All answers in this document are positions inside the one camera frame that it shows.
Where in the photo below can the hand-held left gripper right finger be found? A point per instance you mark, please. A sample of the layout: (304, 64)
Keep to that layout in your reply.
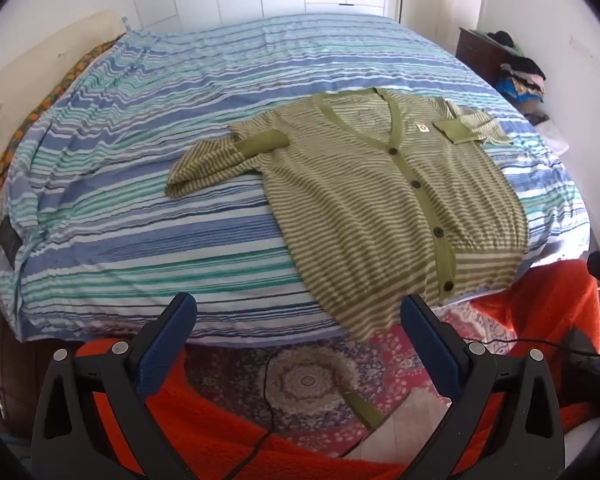
(430, 345)

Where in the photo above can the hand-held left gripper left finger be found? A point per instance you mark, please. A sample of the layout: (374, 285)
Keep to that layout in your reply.
(165, 345)

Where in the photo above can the green striped cardigan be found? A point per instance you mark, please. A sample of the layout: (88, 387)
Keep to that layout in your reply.
(355, 200)

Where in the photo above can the pile of clothes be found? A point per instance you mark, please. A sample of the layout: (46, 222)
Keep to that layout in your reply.
(522, 77)

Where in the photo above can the olive green strip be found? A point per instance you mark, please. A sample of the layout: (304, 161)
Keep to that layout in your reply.
(362, 407)

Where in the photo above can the grey cloth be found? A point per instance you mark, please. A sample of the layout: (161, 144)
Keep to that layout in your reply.
(580, 360)

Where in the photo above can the white cloth bundle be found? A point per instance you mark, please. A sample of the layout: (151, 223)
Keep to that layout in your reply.
(552, 135)

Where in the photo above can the patterned rug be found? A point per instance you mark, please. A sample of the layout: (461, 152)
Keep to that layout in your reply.
(305, 380)

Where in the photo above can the blue green striped duvet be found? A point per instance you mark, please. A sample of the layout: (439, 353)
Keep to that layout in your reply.
(130, 210)

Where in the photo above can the dark wooden nightstand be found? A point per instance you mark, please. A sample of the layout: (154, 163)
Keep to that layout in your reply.
(480, 55)

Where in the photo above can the orange patterned bed sheet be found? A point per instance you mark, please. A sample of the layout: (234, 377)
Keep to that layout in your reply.
(10, 155)

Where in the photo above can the cream headboard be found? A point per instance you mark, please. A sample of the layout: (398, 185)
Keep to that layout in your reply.
(40, 55)

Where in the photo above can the wooden bed frame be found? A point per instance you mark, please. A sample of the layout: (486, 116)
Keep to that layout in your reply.
(20, 330)

